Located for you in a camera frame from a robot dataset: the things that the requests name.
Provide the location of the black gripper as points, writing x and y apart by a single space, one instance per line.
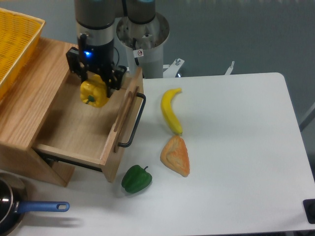
99 59

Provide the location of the yellow bell pepper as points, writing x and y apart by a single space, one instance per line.
93 91

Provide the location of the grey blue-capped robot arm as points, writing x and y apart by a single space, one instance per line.
95 37

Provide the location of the open wooden top drawer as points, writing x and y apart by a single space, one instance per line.
94 138

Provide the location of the wooden drawer cabinet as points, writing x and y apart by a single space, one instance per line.
43 81

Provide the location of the green bell pepper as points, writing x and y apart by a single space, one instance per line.
136 179

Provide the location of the yellow banana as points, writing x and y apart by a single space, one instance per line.
168 113

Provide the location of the yellow plastic basket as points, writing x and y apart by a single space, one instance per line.
19 36

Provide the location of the orange triangular bread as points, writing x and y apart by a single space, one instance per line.
174 155

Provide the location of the black corner device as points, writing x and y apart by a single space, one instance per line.
309 207

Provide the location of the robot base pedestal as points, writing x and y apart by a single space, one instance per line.
144 44

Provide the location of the white table bracket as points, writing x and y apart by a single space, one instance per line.
171 70

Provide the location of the black pan blue handle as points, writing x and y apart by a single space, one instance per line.
14 203

